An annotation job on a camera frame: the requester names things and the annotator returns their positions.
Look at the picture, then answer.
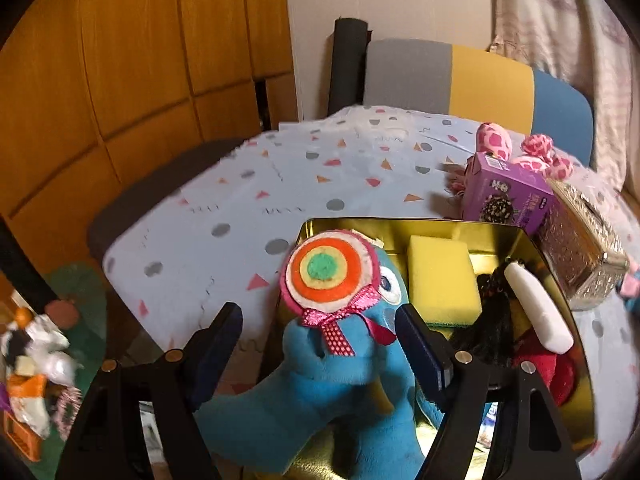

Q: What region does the pink spotted plush toy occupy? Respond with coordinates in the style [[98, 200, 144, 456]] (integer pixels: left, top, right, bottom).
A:
[[447, 121, 575, 201]]

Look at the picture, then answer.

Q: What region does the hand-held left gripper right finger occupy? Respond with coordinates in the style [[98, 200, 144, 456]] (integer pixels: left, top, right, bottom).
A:
[[395, 304, 583, 480]]

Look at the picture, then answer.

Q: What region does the blue plush toy with lollipop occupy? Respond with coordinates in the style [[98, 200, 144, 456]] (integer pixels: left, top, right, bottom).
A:
[[192, 230, 446, 480]]

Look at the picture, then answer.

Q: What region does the green and yellow sponge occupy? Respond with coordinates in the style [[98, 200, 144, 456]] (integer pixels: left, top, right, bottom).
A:
[[407, 234, 483, 328]]

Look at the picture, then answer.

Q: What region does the gold tin box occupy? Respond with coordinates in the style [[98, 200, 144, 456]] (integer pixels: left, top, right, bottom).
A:
[[257, 217, 598, 480]]

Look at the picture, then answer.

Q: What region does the multicolour chair back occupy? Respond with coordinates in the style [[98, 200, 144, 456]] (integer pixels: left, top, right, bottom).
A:
[[362, 39, 595, 168]]

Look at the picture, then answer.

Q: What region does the wooden wardrobe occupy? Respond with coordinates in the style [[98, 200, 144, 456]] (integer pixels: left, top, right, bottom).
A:
[[0, 0, 301, 281]]

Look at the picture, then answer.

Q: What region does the red and black item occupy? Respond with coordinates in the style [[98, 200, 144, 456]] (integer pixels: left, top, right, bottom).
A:
[[452, 259, 526, 366]]

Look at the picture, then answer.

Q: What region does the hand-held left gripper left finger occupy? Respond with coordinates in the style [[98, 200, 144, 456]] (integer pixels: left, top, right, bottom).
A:
[[55, 301, 244, 480]]

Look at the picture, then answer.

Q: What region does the orange basket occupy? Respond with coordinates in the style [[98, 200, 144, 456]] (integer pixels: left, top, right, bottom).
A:
[[2, 410, 43, 463]]

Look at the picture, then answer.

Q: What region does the pile of floor clutter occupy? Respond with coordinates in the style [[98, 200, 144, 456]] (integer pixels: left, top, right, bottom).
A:
[[0, 300, 83, 441]]

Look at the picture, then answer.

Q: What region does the glittery silver tissue box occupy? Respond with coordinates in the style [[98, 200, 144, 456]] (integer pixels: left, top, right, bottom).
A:
[[537, 177, 630, 311]]

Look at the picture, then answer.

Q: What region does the black rolled mat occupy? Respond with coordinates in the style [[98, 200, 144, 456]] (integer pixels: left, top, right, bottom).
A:
[[327, 17, 373, 116]]

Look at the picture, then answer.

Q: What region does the purple cardboard box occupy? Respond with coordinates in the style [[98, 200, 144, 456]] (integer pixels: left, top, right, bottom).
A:
[[461, 152, 557, 236]]

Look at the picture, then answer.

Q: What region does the pink patterned curtain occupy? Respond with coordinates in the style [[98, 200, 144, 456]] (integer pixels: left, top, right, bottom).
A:
[[487, 0, 640, 196]]

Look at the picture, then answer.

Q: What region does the green rug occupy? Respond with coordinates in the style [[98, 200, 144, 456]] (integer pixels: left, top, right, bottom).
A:
[[0, 262, 151, 480]]

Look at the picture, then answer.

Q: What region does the red plush item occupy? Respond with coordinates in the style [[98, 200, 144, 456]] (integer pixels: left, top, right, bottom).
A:
[[510, 337, 576, 408]]

